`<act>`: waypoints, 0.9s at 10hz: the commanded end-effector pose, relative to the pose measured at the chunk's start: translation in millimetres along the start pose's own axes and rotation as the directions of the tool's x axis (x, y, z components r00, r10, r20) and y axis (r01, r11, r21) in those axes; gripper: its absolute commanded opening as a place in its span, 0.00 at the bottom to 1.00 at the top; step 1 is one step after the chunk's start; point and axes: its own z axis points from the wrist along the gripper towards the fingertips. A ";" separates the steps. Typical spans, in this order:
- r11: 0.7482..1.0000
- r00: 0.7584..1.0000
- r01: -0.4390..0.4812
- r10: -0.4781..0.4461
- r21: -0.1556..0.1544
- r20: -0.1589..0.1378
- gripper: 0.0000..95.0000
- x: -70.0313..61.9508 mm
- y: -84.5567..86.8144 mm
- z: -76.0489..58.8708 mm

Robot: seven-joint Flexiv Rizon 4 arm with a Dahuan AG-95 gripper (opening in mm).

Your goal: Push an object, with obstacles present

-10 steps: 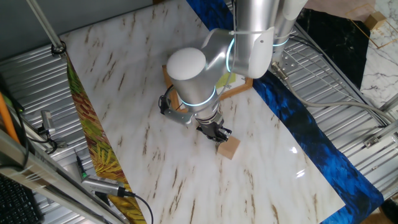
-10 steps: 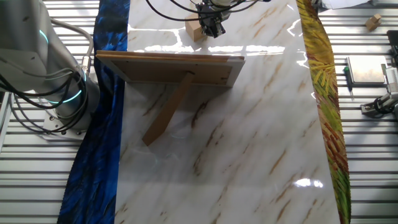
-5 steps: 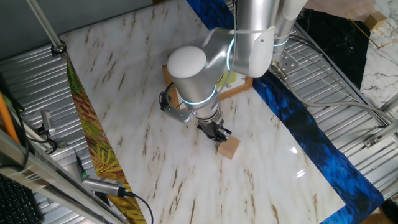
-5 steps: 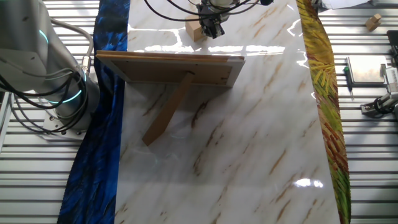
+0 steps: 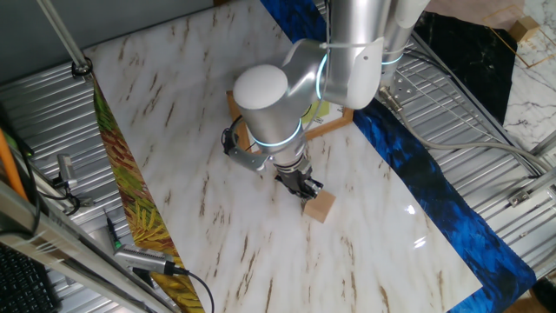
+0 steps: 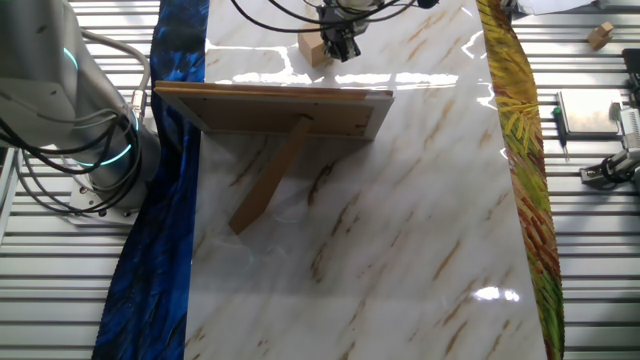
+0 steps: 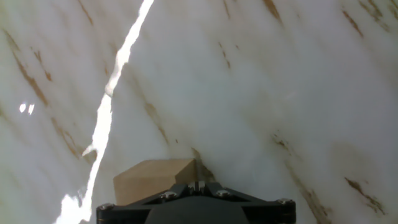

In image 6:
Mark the wooden picture frame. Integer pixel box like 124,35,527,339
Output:
153,79,395,236

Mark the small wooden block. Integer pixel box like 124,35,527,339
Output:
586,20,615,51

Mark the yellow green painted mat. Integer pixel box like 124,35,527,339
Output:
474,0,566,360

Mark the white brown marble mat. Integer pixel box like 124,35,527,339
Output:
183,0,549,360

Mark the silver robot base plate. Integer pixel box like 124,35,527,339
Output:
67,174,147,227

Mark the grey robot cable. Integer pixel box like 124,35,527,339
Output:
79,28,152,124

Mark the blue painted mat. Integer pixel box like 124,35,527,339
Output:
92,0,211,360

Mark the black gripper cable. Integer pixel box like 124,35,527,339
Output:
267,0,419,26
229,0,331,35

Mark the green handled screwdriver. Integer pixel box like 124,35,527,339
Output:
552,104,571,162

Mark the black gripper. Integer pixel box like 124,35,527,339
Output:
317,3,371,64

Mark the light wooden cube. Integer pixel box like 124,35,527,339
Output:
297,30,331,68

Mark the long silver camera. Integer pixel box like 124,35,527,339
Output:
558,89,622,137

